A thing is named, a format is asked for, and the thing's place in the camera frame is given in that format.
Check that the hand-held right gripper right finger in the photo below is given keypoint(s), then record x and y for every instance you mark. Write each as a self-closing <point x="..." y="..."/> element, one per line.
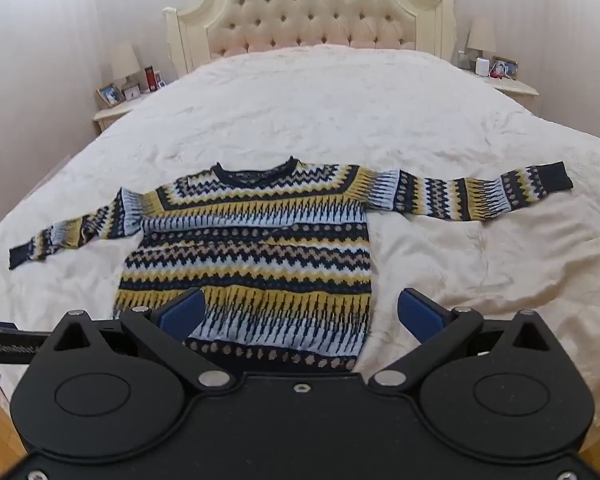
<point x="419" y="316"/>

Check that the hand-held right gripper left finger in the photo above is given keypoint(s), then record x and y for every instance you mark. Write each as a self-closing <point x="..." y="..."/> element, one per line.
<point x="182" y="316"/>

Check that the patterned navy yellow knit sweater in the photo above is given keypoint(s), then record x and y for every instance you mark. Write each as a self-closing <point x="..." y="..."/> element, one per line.
<point x="260" y="255"/>

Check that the cream nightstand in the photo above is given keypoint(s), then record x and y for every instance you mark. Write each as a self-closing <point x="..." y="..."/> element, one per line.
<point x="517" y="89"/>
<point x="112" y="112"/>

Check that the cream white bedspread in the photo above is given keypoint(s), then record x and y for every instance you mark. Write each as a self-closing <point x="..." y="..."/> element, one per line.
<point x="330" y="110"/>

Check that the red box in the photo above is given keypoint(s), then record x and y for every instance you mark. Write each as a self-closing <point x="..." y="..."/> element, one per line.
<point x="151" y="79"/>

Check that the white cylinder speaker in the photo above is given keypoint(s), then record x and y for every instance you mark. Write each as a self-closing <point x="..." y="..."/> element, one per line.
<point x="482" y="67"/>

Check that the white shade table lamp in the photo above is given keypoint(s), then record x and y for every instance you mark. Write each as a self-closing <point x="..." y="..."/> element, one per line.
<point x="481" y="35"/>
<point x="125" y="60"/>

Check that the cream tufted headboard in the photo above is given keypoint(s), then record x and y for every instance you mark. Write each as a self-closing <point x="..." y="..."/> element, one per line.
<point x="310" y="5"/>

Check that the small white photo frame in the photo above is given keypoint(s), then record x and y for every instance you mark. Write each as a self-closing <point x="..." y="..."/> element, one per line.
<point x="131" y="92"/>

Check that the gold photo frame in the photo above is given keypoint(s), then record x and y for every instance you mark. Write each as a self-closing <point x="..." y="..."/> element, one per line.
<point x="505" y="68"/>
<point x="110" y="95"/>

